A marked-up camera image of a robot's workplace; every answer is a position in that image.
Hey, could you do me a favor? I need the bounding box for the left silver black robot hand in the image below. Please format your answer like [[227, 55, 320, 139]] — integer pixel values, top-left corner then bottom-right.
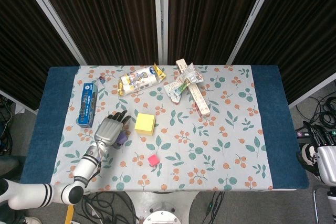
[[93, 110, 132, 149]]

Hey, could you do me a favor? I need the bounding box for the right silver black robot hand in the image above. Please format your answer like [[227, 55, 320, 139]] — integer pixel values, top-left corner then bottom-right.
[[301, 120, 336, 185]]

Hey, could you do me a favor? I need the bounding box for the purple foam cube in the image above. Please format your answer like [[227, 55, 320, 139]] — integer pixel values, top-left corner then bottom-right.
[[115, 129, 130, 146]]

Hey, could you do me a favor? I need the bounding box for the large yellow foam cube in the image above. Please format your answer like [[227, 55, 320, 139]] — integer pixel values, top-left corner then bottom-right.
[[134, 113, 156, 136]]

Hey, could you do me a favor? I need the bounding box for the small pink foam cube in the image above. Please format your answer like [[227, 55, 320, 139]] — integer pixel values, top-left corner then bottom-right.
[[147, 154, 161, 168]]

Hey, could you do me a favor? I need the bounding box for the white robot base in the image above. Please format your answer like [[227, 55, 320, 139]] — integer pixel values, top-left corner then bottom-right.
[[123, 191, 200, 224]]

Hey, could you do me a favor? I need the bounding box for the black white sneaker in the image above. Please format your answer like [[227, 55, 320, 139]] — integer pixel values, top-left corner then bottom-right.
[[300, 143, 321, 175]]

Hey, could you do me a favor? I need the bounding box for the blue toothpaste box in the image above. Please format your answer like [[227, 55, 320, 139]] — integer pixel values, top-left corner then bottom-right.
[[77, 82, 99, 128]]

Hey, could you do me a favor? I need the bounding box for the black power strip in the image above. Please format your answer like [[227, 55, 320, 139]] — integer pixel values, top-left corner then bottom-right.
[[296, 129, 315, 137]]

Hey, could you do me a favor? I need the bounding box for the grey metal tube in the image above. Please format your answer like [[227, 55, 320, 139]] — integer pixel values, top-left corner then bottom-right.
[[311, 184, 320, 224]]

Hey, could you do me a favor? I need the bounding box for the white yellow snack bag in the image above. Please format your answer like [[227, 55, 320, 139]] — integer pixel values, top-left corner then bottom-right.
[[117, 63, 167, 97]]

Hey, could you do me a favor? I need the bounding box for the floral fruit print tablecloth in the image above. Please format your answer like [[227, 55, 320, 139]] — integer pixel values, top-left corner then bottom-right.
[[49, 65, 274, 192]]

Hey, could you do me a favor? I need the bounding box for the blue felt table cover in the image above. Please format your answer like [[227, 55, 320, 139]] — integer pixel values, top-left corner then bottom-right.
[[20, 66, 310, 191]]

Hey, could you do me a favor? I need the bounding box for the crumpled white green wrapper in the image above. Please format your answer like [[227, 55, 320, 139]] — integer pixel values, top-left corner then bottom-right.
[[163, 62, 204, 103]]

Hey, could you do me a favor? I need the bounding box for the yellow floor tape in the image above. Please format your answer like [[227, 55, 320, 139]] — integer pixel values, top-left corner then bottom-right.
[[65, 204, 76, 224]]

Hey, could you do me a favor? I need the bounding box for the beige red toothpaste box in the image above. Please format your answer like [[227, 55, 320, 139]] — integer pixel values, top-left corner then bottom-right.
[[175, 59, 212, 118]]

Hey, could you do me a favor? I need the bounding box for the dark fabric partition panel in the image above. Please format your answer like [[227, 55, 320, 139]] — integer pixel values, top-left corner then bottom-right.
[[160, 0, 279, 65], [227, 0, 336, 109], [17, 0, 165, 67], [0, 0, 81, 114]]

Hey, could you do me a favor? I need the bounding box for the black floor cable tangle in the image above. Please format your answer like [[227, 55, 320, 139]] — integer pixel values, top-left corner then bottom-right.
[[76, 191, 144, 224], [0, 95, 15, 156], [295, 94, 336, 130]]

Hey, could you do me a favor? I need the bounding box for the black cable with green light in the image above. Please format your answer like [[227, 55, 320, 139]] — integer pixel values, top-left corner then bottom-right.
[[204, 191, 224, 224]]

